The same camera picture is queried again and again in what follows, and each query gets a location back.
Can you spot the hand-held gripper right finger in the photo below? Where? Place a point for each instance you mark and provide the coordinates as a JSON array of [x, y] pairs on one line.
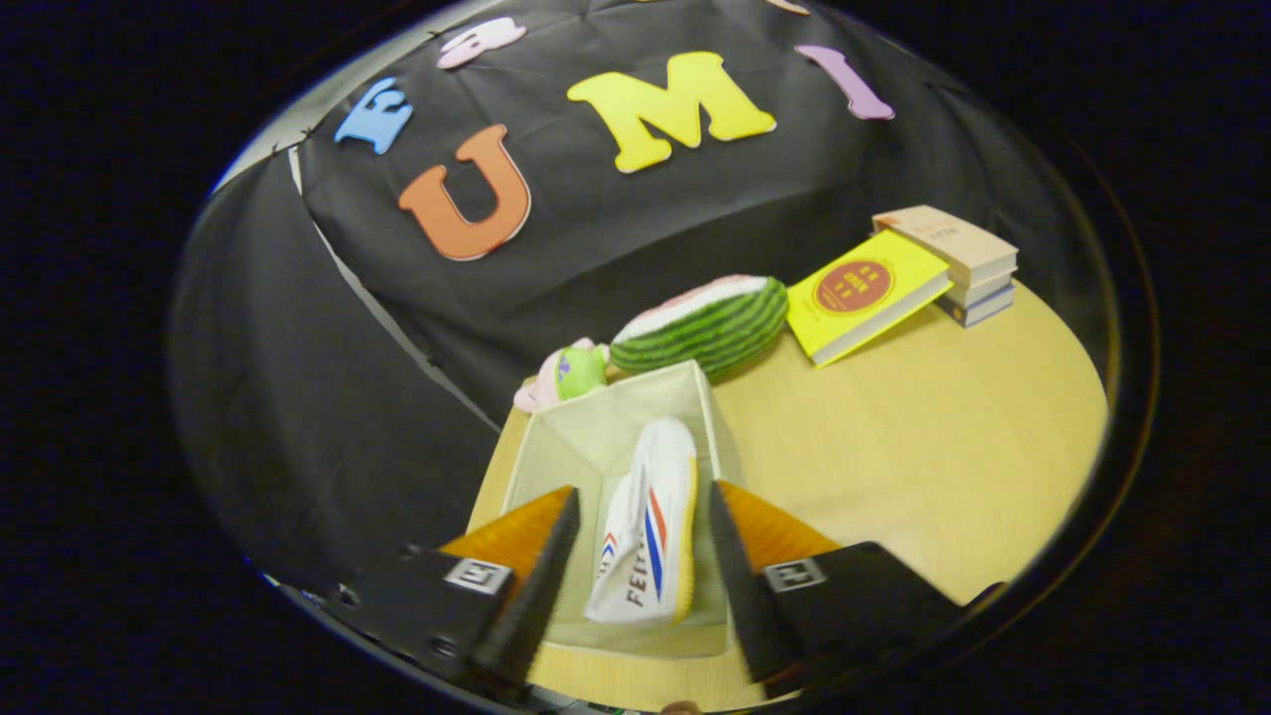
[[745, 586]]

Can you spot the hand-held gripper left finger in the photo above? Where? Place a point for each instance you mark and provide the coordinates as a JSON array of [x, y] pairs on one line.
[[526, 586]]

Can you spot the beige fabric storage box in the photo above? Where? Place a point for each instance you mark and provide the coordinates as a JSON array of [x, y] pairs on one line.
[[596, 437]]

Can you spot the pink green plush toy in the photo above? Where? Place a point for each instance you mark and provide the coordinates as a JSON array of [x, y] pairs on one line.
[[581, 372]]

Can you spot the watermelon slice plush toy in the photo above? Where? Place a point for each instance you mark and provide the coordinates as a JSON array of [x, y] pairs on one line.
[[705, 333]]

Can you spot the yellow book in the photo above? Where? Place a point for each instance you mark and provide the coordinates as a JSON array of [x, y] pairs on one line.
[[859, 293]]

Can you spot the blue grey book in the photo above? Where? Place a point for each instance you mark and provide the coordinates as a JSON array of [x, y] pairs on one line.
[[983, 309]]

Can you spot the white book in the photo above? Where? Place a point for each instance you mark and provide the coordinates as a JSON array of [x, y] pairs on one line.
[[988, 290]]

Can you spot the beige book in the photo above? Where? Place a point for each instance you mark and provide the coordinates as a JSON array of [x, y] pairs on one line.
[[948, 238]]

